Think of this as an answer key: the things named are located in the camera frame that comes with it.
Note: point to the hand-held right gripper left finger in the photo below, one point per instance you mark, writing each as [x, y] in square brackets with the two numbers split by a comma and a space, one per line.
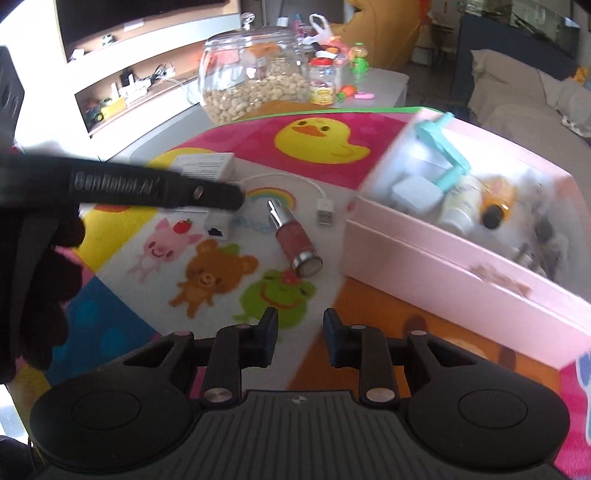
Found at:
[270, 334]

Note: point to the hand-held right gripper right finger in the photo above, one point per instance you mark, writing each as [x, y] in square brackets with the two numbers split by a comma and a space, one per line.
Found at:
[331, 334]

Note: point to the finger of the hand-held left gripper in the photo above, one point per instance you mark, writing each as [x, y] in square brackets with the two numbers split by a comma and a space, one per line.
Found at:
[212, 196]

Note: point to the white carton box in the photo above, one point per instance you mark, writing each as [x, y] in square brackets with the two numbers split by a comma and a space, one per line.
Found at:
[207, 166]

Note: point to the pink perfume bottle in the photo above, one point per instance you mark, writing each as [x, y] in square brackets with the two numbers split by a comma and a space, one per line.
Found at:
[293, 240]

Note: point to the pink cardboard box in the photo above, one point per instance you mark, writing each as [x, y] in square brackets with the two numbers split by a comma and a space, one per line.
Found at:
[415, 277]

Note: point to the large white power adapter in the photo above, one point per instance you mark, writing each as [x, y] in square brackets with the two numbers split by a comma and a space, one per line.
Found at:
[415, 196]

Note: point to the white tube bottle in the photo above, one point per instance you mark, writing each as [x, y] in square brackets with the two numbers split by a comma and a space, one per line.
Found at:
[459, 205]

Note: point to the small orange bottle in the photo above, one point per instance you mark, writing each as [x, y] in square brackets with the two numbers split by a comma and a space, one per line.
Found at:
[496, 203]

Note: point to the teal plastic tool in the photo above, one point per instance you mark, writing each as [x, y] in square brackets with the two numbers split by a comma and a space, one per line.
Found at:
[443, 147]

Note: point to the clear plastic bag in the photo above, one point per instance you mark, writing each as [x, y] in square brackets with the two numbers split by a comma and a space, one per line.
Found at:
[535, 217]

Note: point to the person's left hand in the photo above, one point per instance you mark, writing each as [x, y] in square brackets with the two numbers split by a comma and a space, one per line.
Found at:
[37, 295]

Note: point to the yellow green toy car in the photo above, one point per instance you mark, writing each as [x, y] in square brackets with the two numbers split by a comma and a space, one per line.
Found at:
[105, 110]

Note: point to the glass jar of nuts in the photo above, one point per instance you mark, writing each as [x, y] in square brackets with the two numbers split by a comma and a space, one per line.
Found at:
[249, 97]

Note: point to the colourful cartoon play mat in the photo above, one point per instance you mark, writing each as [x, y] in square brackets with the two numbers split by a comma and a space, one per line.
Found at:
[314, 134]

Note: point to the white television cabinet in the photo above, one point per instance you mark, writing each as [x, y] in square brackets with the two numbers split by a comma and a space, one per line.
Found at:
[152, 60]

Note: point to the small red-lidded jar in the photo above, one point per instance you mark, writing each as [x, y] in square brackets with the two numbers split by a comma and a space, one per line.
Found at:
[322, 85]

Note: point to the black television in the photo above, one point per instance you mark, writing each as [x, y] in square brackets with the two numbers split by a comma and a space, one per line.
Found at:
[115, 18]

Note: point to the orange carrot toy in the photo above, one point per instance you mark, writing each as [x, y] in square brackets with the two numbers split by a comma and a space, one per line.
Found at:
[347, 93]

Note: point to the small pink clip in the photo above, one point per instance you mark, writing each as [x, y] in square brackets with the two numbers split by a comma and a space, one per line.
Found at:
[364, 96]

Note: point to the green toy bottle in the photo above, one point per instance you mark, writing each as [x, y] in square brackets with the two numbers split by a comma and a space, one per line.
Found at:
[359, 64]

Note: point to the white plastic bag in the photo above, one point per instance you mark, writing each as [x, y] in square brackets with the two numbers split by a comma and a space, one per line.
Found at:
[321, 30]

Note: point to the yellow chair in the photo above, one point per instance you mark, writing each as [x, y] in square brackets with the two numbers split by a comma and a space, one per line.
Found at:
[383, 32]

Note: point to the dark blue cabinet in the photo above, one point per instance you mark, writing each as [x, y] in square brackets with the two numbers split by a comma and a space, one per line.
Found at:
[461, 69]

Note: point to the grey sofa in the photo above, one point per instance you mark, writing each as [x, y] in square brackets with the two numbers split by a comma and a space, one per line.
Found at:
[521, 106]

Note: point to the glass fish tank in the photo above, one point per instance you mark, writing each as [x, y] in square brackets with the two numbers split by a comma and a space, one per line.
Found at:
[521, 21]

